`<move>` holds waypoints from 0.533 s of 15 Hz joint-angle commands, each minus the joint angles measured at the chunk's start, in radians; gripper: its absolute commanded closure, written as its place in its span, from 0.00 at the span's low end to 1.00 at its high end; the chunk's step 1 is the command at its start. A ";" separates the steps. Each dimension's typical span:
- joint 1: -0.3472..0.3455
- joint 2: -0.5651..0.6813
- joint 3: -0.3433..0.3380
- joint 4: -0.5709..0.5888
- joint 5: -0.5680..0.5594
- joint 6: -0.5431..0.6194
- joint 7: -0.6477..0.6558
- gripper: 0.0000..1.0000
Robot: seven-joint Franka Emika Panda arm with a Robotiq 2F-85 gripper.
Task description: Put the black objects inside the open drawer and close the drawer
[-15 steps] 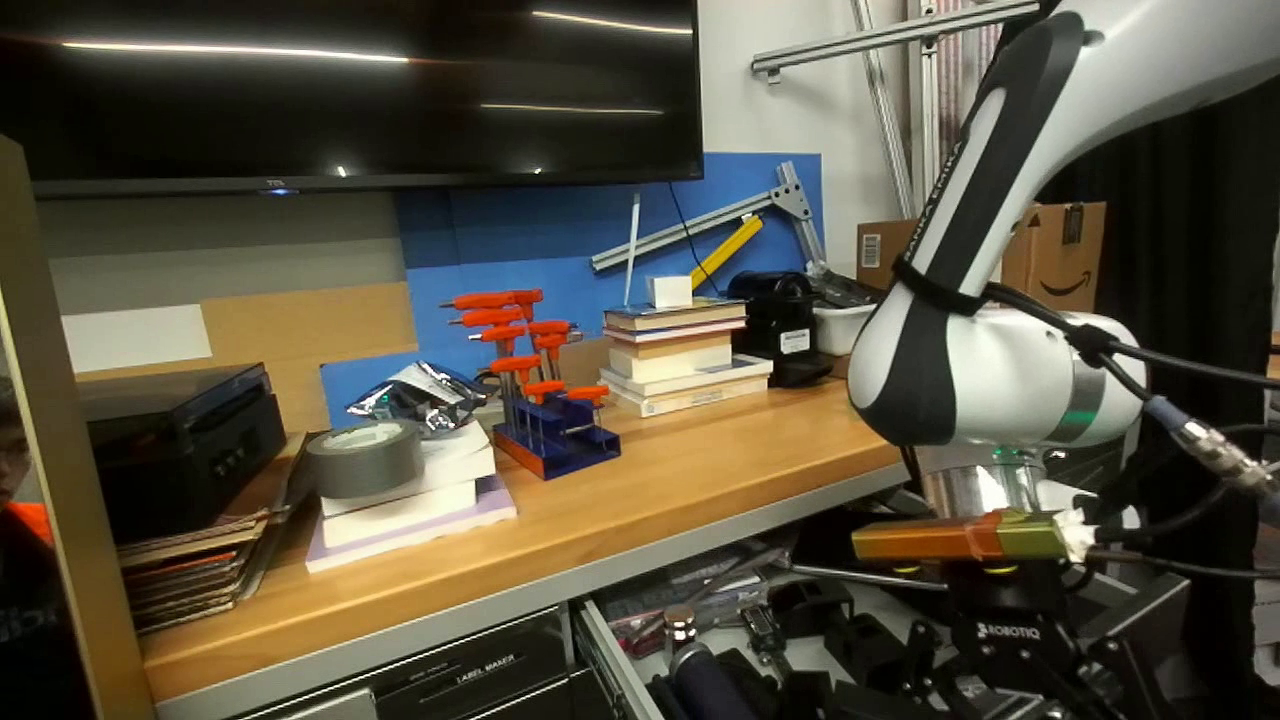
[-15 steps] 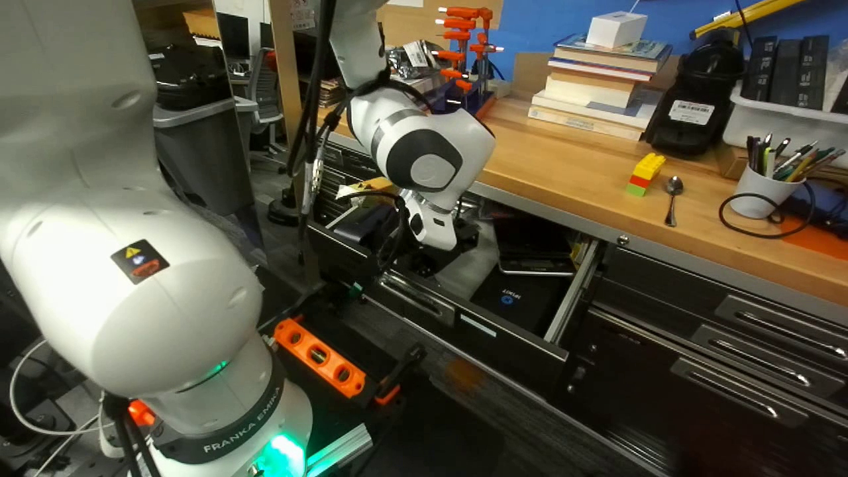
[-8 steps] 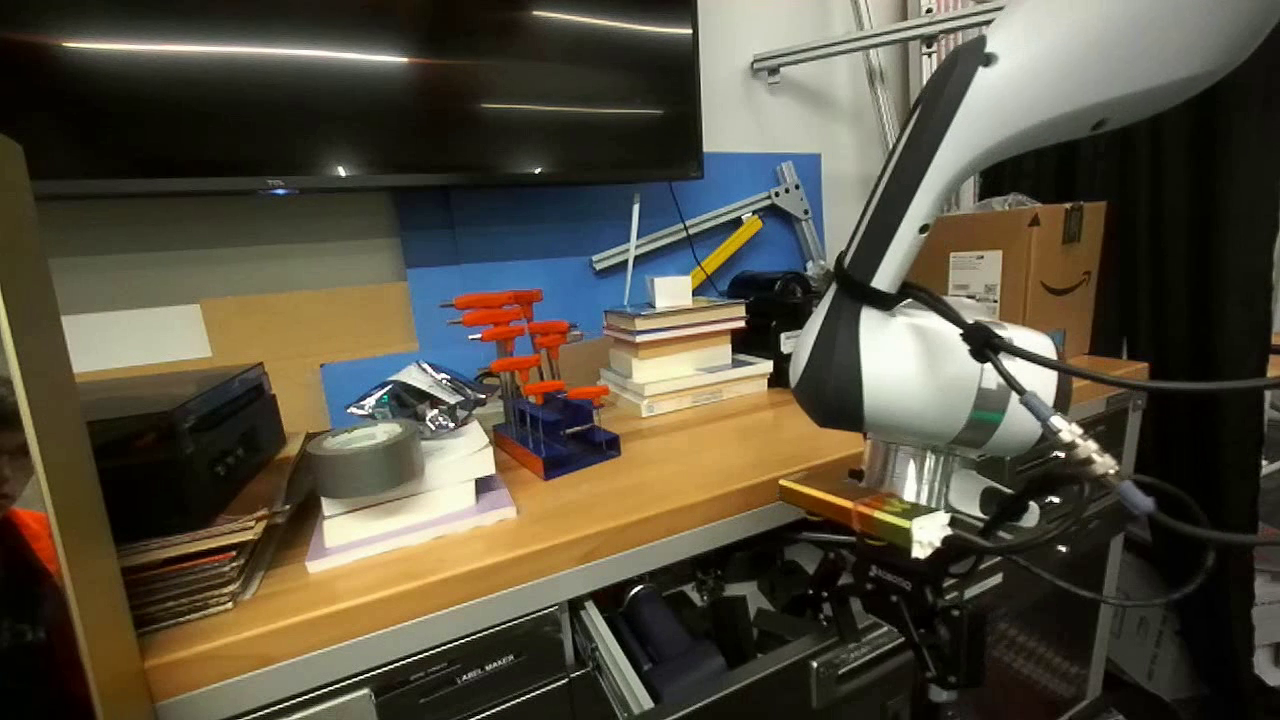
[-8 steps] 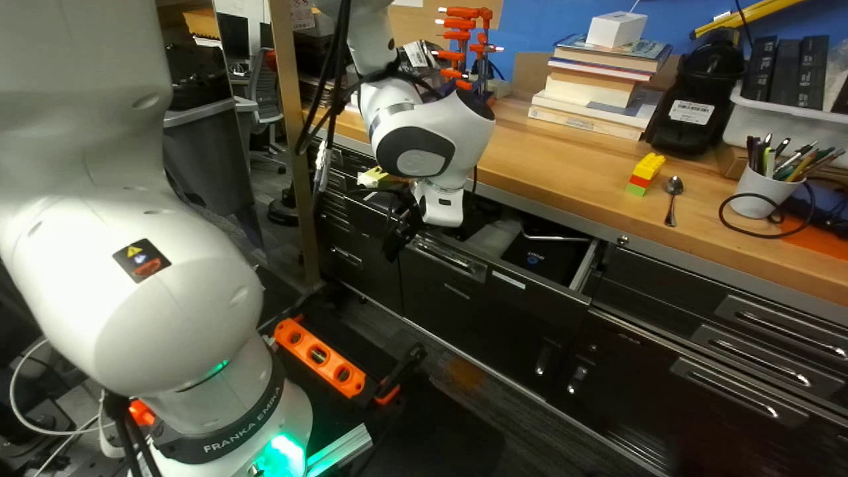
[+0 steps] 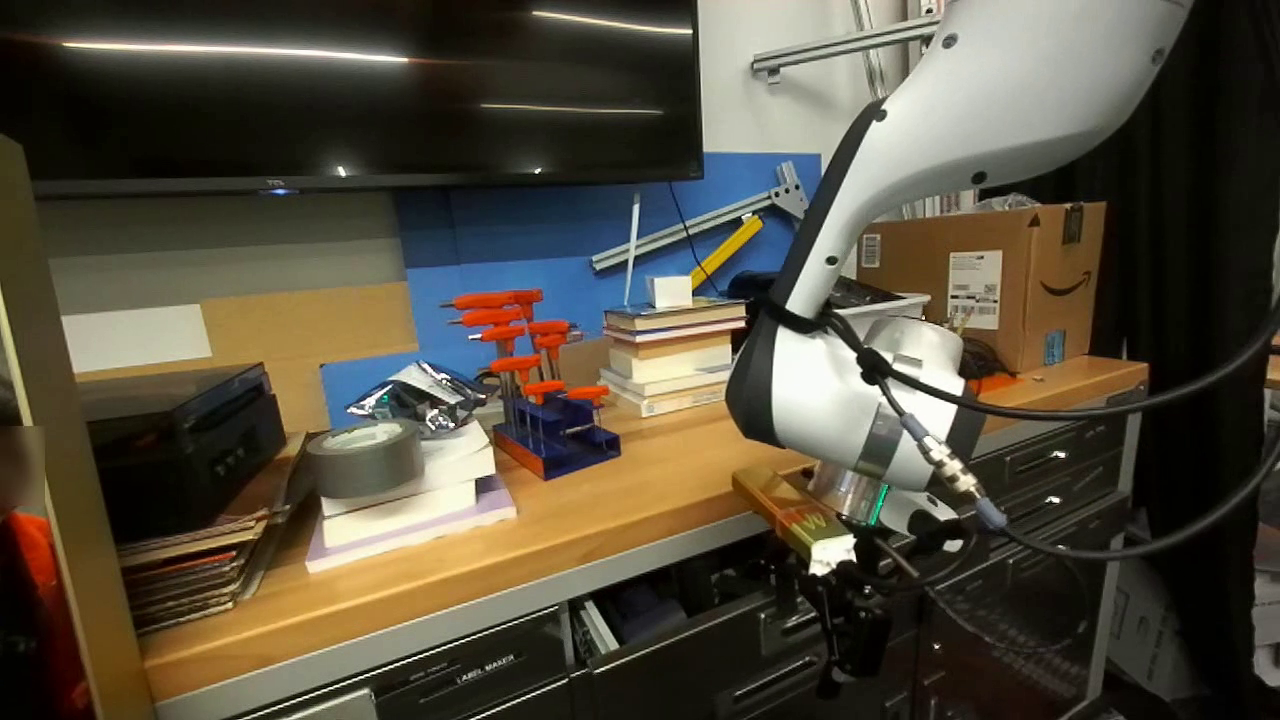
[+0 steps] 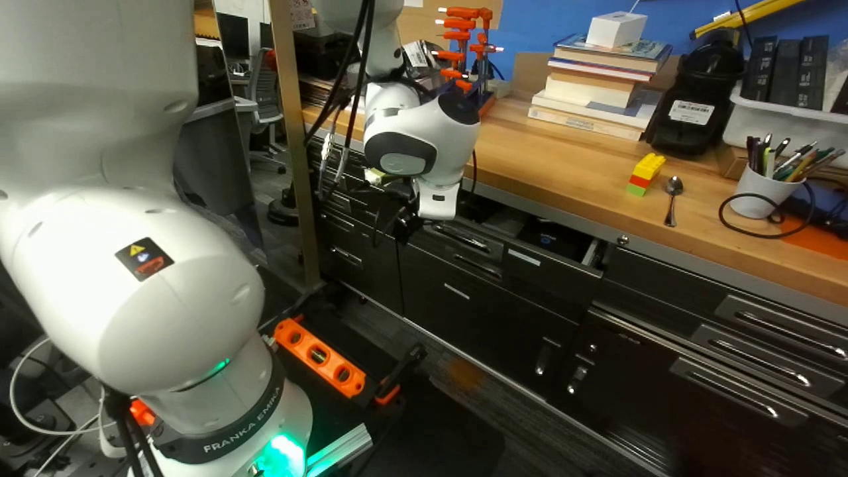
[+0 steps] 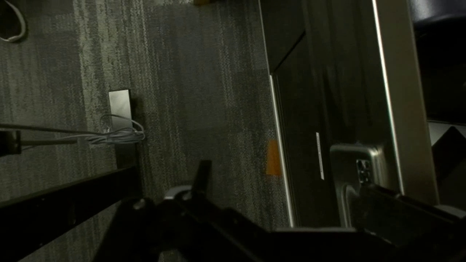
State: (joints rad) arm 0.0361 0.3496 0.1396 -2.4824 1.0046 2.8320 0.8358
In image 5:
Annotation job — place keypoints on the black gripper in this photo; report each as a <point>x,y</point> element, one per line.
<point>852,607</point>

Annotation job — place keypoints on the black metal drawer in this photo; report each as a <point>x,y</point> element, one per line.
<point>692,654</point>

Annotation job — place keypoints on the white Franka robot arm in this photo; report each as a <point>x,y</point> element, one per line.
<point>962,134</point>

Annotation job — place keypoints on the black drawer cabinet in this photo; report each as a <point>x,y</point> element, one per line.
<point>465,674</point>
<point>1054,562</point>

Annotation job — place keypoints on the orange flat sheet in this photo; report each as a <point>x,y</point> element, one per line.
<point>993,385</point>

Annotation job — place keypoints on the stack of books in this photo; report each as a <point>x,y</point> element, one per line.
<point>667,397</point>

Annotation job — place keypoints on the white plastic tray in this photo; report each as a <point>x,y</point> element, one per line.
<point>883,306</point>

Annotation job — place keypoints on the thick cream book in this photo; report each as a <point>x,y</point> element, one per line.
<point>667,359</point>

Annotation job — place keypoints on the thin dark book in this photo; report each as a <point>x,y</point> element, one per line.
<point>667,318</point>

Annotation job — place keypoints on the small white box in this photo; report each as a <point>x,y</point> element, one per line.
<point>674,293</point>

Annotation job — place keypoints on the small cardboard box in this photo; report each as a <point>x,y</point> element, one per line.
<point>583,360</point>

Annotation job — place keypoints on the yellow spirit level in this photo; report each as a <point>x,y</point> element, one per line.
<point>726,254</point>

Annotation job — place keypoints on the large cardboard shipping box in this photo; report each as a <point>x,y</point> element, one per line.
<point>1040,280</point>

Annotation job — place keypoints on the silver framing square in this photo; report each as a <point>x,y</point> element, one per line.
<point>667,239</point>

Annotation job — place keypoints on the purple board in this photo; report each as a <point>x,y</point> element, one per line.
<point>442,543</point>

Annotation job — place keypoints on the thin white rod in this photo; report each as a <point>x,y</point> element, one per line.
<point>632,247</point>

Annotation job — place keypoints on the white foam block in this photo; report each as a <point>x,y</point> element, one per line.
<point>402,520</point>

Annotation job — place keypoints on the crumpled foil bag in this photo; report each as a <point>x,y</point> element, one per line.
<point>421,397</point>

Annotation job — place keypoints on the blue back panel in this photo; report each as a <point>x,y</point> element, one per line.
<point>532,241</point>

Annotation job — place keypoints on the black curtain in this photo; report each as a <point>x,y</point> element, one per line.
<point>1202,201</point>

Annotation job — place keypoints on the brown hardboard panel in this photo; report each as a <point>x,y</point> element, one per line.
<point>293,335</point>

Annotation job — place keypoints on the stack of dark boards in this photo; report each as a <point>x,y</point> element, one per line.
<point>201,574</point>

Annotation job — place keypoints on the black printer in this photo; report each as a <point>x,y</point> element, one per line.
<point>181,444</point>

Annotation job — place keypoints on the large black TV screen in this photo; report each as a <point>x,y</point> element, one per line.
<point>335,93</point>

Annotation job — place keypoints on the white paper label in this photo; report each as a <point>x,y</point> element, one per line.
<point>133,339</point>

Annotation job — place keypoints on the gold wrist camera bar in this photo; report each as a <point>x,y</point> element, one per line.
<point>796,515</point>

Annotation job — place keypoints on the grey duct tape roll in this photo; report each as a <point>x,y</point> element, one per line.
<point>363,462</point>

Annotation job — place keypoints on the wooden post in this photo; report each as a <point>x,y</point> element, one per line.
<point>55,400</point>

